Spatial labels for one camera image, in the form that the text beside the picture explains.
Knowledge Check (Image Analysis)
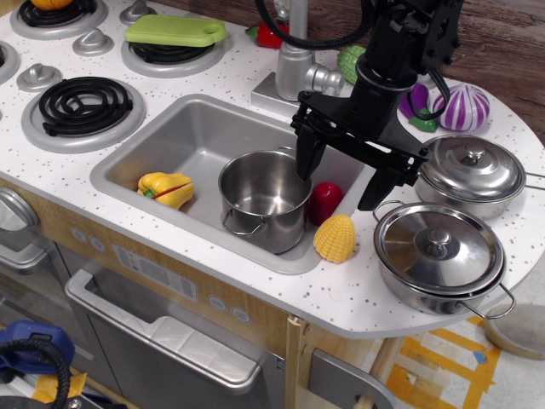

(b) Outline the silver toy faucet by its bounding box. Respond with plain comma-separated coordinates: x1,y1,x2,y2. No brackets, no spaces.
251,1,345,117

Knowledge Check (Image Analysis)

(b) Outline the round grey floor base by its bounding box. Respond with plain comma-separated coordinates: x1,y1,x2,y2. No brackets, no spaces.
484,304,544,360

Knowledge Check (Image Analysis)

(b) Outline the purple toy eggplant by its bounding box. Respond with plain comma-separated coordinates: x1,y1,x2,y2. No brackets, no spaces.
399,83,438,133

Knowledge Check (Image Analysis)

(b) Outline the rear left stove burner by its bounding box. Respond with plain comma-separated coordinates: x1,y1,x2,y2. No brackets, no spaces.
9,1,108,40

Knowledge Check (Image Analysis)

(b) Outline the silver stove knob rear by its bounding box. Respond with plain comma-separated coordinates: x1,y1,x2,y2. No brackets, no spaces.
119,0,157,26

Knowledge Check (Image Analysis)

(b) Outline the blue clamp tool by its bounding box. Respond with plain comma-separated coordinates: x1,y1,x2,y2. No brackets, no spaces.
1,320,75,383

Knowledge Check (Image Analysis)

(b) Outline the steel pot in sink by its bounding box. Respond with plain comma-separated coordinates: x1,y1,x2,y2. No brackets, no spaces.
218,147,313,254

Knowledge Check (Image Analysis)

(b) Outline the orange toy fruit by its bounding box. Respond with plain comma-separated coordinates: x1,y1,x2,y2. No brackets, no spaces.
31,0,72,11

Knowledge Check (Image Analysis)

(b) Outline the dark red toy vegetable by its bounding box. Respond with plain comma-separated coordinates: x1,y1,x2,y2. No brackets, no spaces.
308,182,344,226

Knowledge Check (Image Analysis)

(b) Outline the green toy bitter gourd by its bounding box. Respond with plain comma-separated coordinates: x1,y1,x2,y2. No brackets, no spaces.
336,45,366,85

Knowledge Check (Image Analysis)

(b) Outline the silver stove knob front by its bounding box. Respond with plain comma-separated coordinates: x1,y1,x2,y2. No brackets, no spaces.
16,63,62,92

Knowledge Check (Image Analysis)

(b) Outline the rear right stove burner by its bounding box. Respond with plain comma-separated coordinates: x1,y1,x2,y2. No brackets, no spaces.
121,41,224,78

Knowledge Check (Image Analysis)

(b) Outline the yellow toy bell pepper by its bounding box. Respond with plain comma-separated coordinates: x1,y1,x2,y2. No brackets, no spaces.
137,172,194,210

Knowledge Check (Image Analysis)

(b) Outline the grey toy sink basin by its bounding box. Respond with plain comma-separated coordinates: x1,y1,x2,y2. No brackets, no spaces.
89,94,381,276

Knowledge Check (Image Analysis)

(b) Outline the silver stove knob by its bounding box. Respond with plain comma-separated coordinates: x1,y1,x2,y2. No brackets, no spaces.
16,63,62,92
119,0,157,26
72,28,114,57

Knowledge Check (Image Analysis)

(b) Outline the yellow toy corn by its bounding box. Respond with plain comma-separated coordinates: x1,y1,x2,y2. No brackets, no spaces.
313,214,356,263

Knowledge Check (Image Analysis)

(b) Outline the silver stove knob middle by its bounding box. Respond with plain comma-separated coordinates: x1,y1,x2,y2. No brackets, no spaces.
72,28,114,57

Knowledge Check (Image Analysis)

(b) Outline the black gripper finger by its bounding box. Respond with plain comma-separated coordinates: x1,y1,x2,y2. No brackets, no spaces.
358,169,403,211
295,127,326,181

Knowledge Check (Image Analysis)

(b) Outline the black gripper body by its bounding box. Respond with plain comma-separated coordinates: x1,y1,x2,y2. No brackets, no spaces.
291,59,430,185

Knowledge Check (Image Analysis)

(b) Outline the grey toy oven door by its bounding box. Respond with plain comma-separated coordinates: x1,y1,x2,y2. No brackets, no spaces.
0,187,95,363

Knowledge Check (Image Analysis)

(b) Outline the purple white toy onion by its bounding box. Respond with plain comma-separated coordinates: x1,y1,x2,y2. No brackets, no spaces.
428,83,491,131

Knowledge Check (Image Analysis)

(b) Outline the green plastic cutting board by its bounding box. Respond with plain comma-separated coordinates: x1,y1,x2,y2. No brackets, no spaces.
124,14,227,48

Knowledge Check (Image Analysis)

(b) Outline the grey toy dishwasher door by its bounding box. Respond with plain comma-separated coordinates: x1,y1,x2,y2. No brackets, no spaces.
65,269,284,408

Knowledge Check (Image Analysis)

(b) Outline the black braided cable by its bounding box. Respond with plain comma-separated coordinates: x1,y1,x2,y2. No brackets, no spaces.
0,339,72,409

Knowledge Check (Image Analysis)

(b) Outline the near lidded steel pan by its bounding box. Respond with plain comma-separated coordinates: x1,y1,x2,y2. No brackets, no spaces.
372,200,516,320

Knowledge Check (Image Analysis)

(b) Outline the red toy chili pepper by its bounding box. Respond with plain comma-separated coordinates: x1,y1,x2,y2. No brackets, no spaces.
245,21,283,49

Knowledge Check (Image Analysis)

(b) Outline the far lidded steel pot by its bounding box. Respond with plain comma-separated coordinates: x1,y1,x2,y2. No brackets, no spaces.
415,135,544,220

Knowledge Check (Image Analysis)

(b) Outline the front black stove burner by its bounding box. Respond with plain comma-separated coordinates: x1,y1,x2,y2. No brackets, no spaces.
21,77,146,153

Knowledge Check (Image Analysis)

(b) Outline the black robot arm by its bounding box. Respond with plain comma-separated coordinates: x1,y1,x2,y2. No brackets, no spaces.
291,1,462,211

